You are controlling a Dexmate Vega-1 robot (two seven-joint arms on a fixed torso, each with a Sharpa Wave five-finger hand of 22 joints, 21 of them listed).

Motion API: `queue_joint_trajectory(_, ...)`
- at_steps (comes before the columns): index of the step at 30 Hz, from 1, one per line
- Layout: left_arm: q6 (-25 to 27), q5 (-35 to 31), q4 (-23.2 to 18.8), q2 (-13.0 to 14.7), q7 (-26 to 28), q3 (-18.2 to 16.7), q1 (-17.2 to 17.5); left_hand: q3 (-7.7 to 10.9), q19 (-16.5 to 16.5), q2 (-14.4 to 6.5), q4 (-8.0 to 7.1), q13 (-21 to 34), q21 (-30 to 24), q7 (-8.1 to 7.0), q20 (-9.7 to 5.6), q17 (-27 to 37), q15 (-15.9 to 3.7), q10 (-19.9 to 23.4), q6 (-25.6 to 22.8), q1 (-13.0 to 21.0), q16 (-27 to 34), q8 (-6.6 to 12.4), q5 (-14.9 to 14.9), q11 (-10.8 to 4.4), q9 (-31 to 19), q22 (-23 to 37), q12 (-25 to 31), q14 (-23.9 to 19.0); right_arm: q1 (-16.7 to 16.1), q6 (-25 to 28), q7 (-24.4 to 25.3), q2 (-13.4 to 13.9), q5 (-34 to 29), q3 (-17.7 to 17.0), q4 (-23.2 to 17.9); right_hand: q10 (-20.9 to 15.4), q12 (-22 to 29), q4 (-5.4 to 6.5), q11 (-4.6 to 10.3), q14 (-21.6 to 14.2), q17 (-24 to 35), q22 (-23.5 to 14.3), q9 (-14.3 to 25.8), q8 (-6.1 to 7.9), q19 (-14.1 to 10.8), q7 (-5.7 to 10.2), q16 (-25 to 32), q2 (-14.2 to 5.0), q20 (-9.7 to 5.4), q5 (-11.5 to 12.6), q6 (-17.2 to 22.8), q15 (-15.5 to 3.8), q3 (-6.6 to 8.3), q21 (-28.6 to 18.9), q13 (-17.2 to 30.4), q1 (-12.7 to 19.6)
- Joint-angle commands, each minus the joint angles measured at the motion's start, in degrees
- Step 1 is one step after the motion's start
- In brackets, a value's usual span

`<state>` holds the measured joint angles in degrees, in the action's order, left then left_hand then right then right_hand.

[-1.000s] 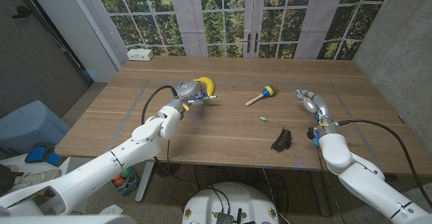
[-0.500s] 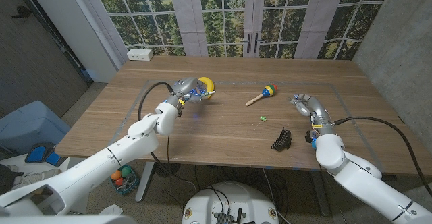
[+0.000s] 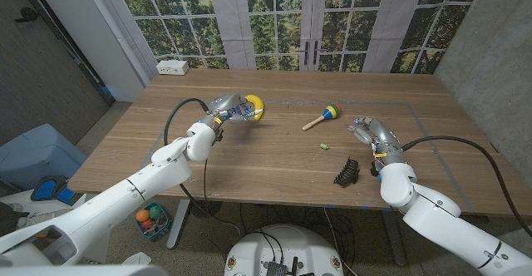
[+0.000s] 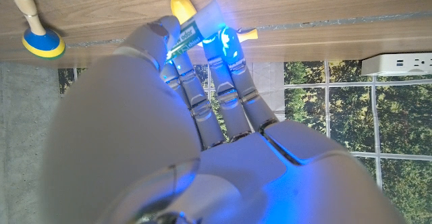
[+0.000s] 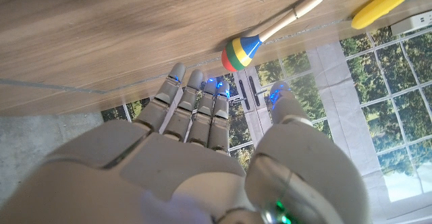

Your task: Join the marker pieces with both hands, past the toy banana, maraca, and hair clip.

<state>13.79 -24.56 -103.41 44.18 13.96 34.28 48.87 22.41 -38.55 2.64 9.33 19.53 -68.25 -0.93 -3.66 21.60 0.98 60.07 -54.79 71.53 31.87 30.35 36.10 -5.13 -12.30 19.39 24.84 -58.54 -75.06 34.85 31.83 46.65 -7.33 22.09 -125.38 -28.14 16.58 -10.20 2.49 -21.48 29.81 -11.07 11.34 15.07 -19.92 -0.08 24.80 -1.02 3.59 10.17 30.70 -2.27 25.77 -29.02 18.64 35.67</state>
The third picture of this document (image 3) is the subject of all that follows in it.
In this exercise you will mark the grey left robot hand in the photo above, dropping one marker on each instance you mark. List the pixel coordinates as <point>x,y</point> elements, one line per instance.
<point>226,101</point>

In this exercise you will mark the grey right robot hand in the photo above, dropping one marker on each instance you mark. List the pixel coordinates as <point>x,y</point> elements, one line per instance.
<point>382,134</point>

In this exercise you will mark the green marker cap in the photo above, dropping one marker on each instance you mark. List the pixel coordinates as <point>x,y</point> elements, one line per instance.
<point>324,146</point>

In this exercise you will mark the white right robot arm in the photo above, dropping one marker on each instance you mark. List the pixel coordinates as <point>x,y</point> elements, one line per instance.
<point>436,218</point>

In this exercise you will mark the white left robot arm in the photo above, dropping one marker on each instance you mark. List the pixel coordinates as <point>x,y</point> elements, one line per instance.
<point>124,193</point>

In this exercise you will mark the yellow toy banana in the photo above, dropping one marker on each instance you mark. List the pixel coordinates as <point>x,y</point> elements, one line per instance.
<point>258,101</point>

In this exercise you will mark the black hair clip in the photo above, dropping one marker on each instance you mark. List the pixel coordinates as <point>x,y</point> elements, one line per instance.
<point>348,174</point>

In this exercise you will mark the colourful wooden maraca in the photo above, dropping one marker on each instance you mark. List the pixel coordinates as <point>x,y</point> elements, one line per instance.
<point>331,111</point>

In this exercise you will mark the white power outlet box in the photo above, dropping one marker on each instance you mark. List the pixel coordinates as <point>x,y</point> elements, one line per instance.
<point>172,67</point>

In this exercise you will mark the printed window backdrop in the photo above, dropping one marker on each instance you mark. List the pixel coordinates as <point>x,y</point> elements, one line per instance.
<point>266,18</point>

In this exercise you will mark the black round fan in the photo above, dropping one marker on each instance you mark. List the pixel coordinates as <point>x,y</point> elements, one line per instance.
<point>205,208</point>

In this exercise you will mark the table leg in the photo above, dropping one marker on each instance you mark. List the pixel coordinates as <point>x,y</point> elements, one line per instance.
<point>397,247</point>
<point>178,222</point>

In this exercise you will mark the basket of colourful balls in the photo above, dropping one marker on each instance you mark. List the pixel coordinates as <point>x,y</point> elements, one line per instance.
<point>149,220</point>

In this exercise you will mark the white robot torso base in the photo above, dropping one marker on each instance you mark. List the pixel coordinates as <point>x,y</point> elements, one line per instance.
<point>287,247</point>

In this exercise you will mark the white paper piece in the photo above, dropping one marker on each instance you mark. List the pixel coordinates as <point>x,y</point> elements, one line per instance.
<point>139,259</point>

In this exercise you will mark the blue grey storage bin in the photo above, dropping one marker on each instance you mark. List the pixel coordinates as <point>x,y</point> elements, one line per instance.
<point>37,155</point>

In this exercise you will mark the blue black pad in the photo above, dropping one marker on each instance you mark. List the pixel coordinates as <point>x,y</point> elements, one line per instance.
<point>43,188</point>

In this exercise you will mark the black trouser leg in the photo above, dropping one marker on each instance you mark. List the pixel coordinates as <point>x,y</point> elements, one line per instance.
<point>6,218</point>

